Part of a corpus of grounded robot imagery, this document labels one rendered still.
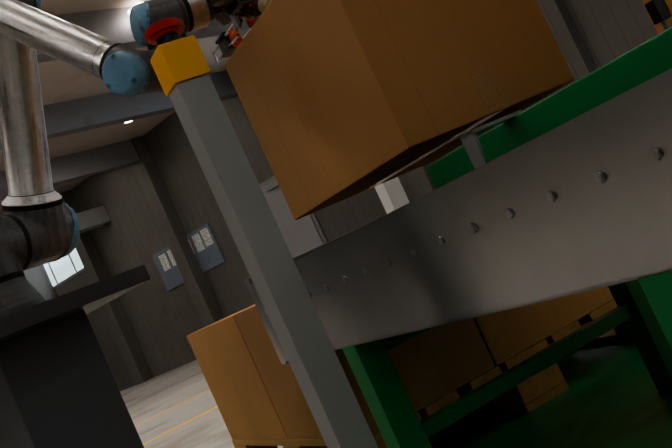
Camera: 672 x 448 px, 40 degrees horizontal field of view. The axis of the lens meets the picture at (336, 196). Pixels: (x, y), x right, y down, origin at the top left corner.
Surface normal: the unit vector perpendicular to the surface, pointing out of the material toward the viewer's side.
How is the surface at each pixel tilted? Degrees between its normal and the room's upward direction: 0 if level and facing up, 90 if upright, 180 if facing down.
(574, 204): 90
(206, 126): 90
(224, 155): 90
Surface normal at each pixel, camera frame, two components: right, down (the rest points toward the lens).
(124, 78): -0.44, 0.21
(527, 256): -0.83, 0.35
